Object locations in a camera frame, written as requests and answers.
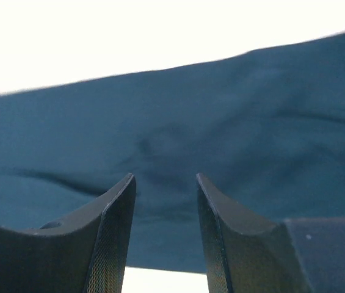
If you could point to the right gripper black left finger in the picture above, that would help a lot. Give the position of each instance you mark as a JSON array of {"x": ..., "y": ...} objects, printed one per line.
[{"x": 83, "y": 251}]

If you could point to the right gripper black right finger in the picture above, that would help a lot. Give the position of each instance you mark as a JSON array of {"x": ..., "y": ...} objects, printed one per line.
[{"x": 244, "y": 252}]

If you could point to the black t shirt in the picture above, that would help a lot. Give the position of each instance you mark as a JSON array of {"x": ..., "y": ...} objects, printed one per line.
[{"x": 266, "y": 127}]

